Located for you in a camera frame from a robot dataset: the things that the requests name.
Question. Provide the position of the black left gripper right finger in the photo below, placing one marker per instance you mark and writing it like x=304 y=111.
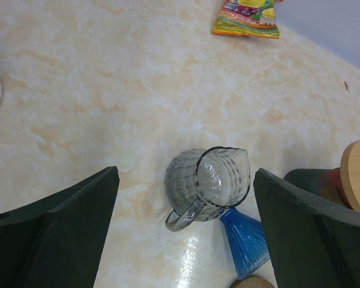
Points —
x=312 y=242

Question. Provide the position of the grey glass pitcher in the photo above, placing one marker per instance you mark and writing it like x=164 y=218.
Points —
x=200 y=184

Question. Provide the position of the colourful snack packet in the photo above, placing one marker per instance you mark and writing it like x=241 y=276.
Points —
x=255 y=18

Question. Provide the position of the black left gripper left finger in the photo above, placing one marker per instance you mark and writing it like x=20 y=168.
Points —
x=58 y=241

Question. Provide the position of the black tumbler with red lid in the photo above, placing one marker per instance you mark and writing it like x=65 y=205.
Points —
x=325 y=183

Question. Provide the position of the blue glass dripper near pitcher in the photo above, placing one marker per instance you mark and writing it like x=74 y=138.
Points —
x=247 y=242

